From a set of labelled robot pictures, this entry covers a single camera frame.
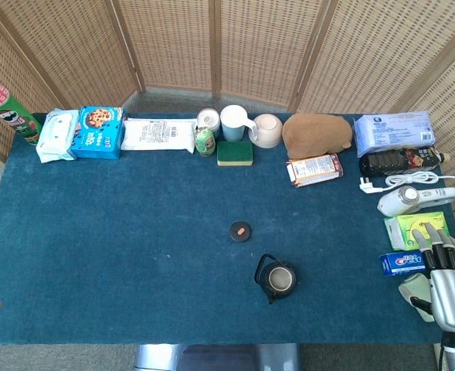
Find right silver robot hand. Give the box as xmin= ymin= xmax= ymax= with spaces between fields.
xmin=410 ymin=223 xmax=455 ymax=334

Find black lid with orange knob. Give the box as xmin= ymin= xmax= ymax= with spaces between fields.
xmin=229 ymin=220 xmax=253 ymax=243

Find black teapot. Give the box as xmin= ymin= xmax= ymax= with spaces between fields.
xmin=253 ymin=253 xmax=297 ymax=305

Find white plastic lidded container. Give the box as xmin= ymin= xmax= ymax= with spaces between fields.
xmin=196 ymin=107 xmax=222 ymax=138

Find pale green lint roller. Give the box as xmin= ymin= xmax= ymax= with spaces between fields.
xmin=398 ymin=272 xmax=437 ymax=323

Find blue Crest toothpaste box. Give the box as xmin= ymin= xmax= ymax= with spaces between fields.
xmin=379 ymin=249 xmax=455 ymax=277

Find green tissue box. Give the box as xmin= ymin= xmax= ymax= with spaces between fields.
xmin=383 ymin=211 xmax=454 ymax=251

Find dark sauce bottle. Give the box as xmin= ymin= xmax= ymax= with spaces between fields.
xmin=358 ymin=146 xmax=451 ymax=178

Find blue table cloth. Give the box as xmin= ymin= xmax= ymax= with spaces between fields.
xmin=0 ymin=111 xmax=455 ymax=345

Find lavender tissue pack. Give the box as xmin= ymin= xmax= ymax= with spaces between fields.
xmin=353 ymin=111 xmax=436 ymax=158

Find white wet wipes pack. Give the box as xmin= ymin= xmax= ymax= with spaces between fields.
xmin=35 ymin=109 xmax=80 ymax=164

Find brown white snack box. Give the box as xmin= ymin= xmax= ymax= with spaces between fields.
xmin=286 ymin=153 xmax=345 ymax=189

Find green Pringles can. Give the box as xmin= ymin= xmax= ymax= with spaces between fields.
xmin=0 ymin=85 xmax=43 ymax=147

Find blue cookie box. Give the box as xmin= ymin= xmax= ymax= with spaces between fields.
xmin=70 ymin=106 xmax=127 ymax=161

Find brown plush toy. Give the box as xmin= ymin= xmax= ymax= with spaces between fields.
xmin=281 ymin=112 xmax=354 ymax=161

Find grey robot torso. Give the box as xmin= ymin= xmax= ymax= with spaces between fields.
xmin=134 ymin=342 xmax=301 ymax=371

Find white flat plastic package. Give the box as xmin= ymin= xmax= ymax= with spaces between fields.
xmin=120 ymin=117 xmax=197 ymax=155

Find beige upturned bowl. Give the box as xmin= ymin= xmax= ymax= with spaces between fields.
xmin=252 ymin=113 xmax=284 ymax=149

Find green yellow sponge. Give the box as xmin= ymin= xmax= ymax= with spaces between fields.
xmin=216 ymin=140 xmax=254 ymax=167

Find small green bottle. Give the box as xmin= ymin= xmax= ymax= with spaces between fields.
xmin=194 ymin=125 xmax=216 ymax=158

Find woven bamboo folding screen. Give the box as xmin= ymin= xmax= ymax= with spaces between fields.
xmin=0 ymin=0 xmax=455 ymax=252

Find white electric shaver with cord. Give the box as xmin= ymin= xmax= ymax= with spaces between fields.
xmin=377 ymin=184 xmax=455 ymax=217

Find white power cable with plug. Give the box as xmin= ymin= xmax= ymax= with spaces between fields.
xmin=358 ymin=171 xmax=455 ymax=196

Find light blue mug white handle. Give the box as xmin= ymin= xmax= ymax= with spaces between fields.
xmin=219 ymin=104 xmax=259 ymax=143

